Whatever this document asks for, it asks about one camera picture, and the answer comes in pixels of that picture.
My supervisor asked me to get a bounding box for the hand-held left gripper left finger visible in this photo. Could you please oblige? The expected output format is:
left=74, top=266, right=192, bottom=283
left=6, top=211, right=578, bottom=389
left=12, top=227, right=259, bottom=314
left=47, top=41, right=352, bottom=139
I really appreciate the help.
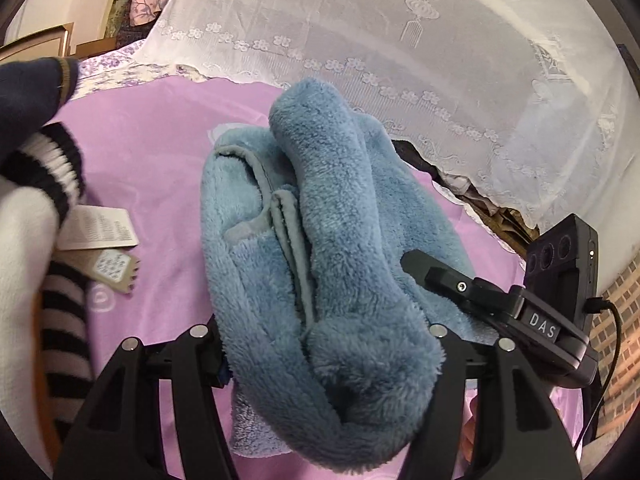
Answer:
left=52, top=312, right=241, bottom=480

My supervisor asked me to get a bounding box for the pink blanket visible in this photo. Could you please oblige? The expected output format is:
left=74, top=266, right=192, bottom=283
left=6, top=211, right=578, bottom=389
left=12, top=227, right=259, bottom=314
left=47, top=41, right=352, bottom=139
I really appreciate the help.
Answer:
left=35, top=77, right=586, bottom=480

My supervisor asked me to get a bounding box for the brown paper tag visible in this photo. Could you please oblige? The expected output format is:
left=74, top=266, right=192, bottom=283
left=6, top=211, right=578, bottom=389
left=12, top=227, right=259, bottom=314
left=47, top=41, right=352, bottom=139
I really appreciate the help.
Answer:
left=62, top=247, right=144, bottom=298

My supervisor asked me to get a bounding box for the blue fleece garment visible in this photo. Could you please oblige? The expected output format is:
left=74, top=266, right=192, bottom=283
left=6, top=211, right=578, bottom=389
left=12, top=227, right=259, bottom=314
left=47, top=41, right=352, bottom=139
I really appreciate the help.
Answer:
left=200, top=77, right=483, bottom=473

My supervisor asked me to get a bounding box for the brown patterned folded blanket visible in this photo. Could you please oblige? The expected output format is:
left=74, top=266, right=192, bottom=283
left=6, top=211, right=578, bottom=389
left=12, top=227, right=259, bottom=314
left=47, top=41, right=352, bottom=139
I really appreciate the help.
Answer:
left=465, top=195, right=543, bottom=258

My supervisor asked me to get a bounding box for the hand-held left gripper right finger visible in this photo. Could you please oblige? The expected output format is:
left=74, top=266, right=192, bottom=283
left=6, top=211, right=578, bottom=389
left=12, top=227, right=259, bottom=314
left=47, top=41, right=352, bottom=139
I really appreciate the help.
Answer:
left=400, top=322, right=583, bottom=480

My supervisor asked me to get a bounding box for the white black striped sweater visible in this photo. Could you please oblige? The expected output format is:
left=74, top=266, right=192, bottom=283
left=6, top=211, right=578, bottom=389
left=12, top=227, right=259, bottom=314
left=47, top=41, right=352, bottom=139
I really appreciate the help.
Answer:
left=0, top=122, right=96, bottom=476

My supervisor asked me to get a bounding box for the purple floral bed sheet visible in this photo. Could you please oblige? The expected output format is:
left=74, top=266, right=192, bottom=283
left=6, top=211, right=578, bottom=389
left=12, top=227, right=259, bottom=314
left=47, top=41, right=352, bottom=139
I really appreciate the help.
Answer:
left=75, top=40, right=213, bottom=98

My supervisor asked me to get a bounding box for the dark cloth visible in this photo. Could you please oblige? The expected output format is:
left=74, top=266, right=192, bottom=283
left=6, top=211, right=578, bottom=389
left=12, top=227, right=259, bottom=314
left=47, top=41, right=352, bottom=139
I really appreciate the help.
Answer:
left=392, top=137, right=476, bottom=201

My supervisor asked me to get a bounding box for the black cable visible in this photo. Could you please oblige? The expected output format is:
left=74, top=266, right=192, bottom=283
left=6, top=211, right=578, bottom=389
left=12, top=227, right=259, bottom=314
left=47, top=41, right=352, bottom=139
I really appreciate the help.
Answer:
left=572, top=297, right=624, bottom=453

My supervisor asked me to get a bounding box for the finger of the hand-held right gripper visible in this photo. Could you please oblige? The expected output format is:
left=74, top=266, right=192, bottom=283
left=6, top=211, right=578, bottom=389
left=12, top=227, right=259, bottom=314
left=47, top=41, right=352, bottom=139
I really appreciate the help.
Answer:
left=400, top=250, right=512, bottom=326

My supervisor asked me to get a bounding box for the white lace cover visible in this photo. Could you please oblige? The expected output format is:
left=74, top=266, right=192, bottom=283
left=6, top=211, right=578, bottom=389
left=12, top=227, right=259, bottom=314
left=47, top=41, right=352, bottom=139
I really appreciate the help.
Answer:
left=132, top=0, right=636, bottom=233

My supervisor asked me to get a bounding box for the white paper tag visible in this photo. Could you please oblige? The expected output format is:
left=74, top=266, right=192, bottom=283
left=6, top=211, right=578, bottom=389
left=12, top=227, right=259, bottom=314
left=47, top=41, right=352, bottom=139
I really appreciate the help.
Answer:
left=57, top=205, right=139, bottom=252

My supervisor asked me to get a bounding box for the wooden furniture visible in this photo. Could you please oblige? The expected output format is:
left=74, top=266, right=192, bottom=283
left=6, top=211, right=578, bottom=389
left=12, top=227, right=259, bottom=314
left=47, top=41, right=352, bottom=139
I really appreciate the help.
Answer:
left=0, top=22, right=118, bottom=63

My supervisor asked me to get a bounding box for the navy cloth with tan trim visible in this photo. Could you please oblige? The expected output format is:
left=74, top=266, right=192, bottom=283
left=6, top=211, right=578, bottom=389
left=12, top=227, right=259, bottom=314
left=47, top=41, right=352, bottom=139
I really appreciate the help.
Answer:
left=0, top=56, right=81, bottom=161

